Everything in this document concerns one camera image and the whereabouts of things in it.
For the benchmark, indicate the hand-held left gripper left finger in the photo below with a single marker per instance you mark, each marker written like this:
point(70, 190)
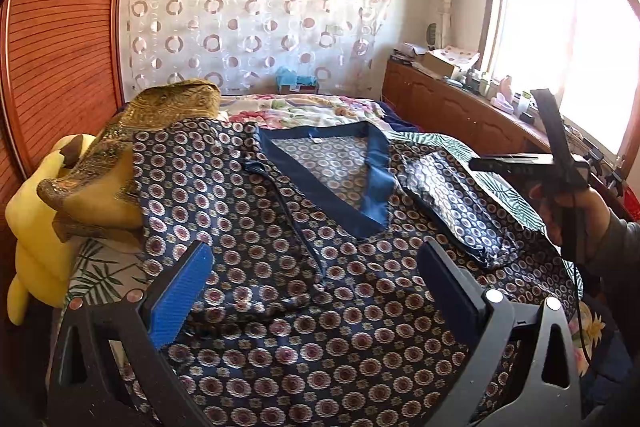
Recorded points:
point(179, 298)

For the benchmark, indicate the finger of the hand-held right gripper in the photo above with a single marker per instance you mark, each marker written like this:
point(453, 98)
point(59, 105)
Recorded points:
point(505, 163)

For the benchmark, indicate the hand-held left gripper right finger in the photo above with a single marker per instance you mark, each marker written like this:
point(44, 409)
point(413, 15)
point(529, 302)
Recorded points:
point(449, 296)

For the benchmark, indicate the navy patterned shirt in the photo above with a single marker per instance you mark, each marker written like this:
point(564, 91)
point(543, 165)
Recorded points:
point(310, 307)

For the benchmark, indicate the person's right forearm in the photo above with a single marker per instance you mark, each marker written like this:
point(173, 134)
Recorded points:
point(622, 252)

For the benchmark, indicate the person's right hand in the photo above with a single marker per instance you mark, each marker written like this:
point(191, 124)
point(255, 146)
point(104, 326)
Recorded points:
point(590, 219)

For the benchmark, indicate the leaf-print bedsheet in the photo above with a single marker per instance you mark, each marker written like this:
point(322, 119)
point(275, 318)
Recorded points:
point(105, 272)

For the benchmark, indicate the long wooden cabinet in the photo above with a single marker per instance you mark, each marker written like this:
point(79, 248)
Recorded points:
point(450, 107)

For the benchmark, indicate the dark blue blanket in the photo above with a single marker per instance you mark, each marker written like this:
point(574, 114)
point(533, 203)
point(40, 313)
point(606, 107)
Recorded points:
point(400, 119)

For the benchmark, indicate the open cardboard box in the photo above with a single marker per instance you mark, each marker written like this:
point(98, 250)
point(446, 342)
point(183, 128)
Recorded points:
point(447, 62)

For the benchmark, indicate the wooden-framed window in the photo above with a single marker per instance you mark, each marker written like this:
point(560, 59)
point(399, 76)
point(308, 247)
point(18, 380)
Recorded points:
point(565, 32)

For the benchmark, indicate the stack of papers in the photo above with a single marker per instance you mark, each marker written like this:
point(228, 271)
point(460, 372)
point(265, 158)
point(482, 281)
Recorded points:
point(407, 54)

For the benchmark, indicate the dark round fan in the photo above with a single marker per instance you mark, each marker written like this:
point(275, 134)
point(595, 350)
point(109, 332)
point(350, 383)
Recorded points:
point(432, 35)

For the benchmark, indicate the gold patterned cloth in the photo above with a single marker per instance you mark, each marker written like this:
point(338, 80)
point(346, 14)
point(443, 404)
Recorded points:
point(100, 167)

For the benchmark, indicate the yellow plush toy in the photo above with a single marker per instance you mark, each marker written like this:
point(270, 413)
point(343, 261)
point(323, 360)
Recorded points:
point(37, 227)

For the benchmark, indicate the floral blanket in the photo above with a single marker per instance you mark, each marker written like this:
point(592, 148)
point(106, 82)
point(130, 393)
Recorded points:
point(310, 109)

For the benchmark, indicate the blue tissue pack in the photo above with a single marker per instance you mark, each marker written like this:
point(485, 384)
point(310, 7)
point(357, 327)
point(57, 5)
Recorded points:
point(295, 82)

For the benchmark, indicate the wooden slatted wardrobe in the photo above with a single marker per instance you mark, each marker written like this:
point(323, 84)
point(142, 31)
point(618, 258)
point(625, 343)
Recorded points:
point(60, 37)

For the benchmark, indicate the circle-pattern sheer curtain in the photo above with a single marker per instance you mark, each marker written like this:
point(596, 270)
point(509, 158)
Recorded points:
point(250, 12)

